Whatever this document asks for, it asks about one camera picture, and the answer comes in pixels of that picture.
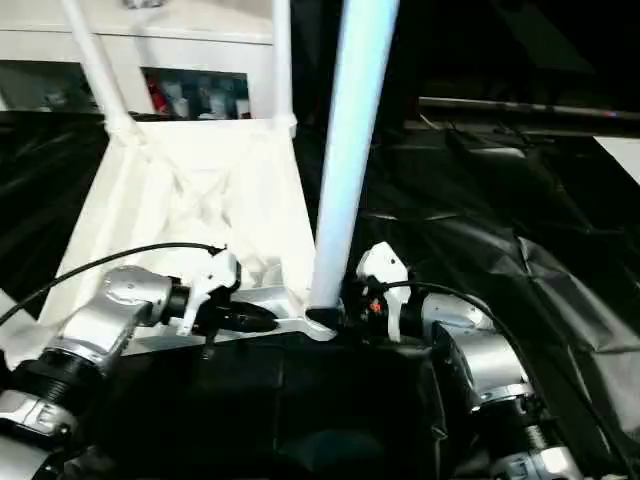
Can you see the white plastic table top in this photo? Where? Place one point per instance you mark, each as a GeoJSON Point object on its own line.
{"type": "Point", "coordinates": [175, 160]}

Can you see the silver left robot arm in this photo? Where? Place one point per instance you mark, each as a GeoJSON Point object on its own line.
{"type": "Point", "coordinates": [115, 300]}

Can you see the black plastic table mat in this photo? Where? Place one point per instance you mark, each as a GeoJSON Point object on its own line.
{"type": "Point", "coordinates": [500, 250]}

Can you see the red cabinet item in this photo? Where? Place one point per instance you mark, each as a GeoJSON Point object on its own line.
{"type": "Point", "coordinates": [159, 95]}

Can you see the long dark metal rod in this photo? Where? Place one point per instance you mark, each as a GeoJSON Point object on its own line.
{"type": "Point", "coordinates": [525, 107]}

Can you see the large black backdrop sheet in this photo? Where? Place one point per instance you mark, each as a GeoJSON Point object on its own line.
{"type": "Point", "coordinates": [500, 50]}

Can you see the white flat board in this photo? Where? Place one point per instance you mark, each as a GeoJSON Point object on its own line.
{"type": "Point", "coordinates": [622, 155]}

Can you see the dark patterned ornament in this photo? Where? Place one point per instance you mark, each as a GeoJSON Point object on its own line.
{"type": "Point", "coordinates": [140, 2]}

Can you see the white glass-door cabinet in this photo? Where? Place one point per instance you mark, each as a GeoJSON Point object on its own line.
{"type": "Point", "coordinates": [40, 45]}

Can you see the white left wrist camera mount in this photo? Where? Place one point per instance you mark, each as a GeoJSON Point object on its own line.
{"type": "Point", "coordinates": [215, 272]}

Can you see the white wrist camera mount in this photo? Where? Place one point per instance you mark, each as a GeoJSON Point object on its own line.
{"type": "Point", "coordinates": [387, 265]}
{"type": "Point", "coordinates": [215, 272]}

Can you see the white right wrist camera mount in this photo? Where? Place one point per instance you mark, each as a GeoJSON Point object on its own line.
{"type": "Point", "coordinates": [387, 265]}

